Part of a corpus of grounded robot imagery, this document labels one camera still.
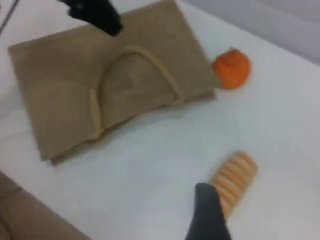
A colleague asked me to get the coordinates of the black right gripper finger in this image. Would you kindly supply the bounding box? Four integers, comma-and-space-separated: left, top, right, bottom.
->
184, 182, 232, 240

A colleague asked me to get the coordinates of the brown burlap tote bag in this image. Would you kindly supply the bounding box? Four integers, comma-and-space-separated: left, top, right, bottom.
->
7, 0, 216, 167

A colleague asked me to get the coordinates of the orange persimmon shaped toy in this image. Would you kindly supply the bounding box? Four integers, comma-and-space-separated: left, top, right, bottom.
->
211, 46, 252, 90

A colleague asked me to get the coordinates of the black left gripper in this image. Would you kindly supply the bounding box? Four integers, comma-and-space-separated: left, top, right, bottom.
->
56, 0, 125, 38

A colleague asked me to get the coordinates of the brown cardboard box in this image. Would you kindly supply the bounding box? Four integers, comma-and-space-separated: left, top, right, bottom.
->
0, 171, 91, 240

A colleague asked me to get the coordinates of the long orange striped bread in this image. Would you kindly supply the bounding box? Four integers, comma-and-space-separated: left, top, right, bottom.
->
209, 150, 259, 216

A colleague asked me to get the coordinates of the thin black cable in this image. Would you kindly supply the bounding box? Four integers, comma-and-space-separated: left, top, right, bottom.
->
0, 0, 20, 33

